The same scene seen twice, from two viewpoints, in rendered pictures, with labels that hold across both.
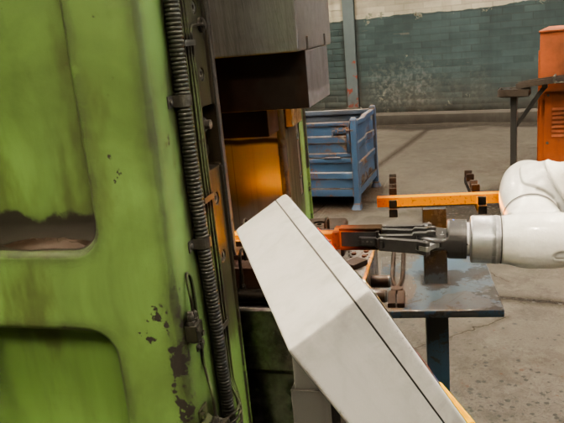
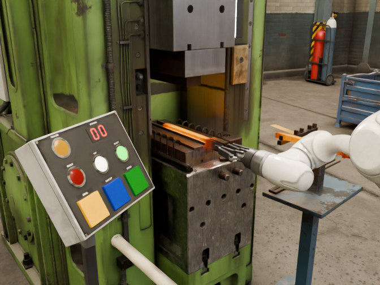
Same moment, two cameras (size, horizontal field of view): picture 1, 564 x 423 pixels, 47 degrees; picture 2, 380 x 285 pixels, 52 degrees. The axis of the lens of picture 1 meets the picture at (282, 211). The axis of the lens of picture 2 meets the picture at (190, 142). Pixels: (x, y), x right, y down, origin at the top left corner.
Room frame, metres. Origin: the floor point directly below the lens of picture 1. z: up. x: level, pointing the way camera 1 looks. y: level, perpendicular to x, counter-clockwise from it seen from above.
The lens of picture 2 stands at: (-0.04, -0.90, 1.50)
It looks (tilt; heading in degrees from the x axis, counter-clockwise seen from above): 19 degrees down; 36
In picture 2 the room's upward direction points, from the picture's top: straight up
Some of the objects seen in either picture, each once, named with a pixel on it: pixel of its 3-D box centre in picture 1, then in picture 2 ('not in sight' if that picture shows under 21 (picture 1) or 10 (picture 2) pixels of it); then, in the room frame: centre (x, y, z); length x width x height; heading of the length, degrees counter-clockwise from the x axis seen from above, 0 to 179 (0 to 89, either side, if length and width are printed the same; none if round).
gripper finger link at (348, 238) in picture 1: (358, 238); (216, 145); (1.19, -0.14, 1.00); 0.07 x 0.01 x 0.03; 75
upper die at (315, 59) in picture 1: (210, 82); (172, 57); (1.25, 0.11, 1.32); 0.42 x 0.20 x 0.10; 75
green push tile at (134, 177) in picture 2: not in sight; (135, 181); (0.75, -0.13, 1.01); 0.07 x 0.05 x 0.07; 10
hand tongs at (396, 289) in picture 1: (398, 263); (307, 174); (1.78, -0.33, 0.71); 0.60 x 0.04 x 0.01; 168
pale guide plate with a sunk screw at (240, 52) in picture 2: (290, 87); (239, 64); (1.53, -0.05, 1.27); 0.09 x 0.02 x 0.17; 165
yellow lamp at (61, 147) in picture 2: not in sight; (61, 147); (0.54, -0.07, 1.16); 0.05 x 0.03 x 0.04; 165
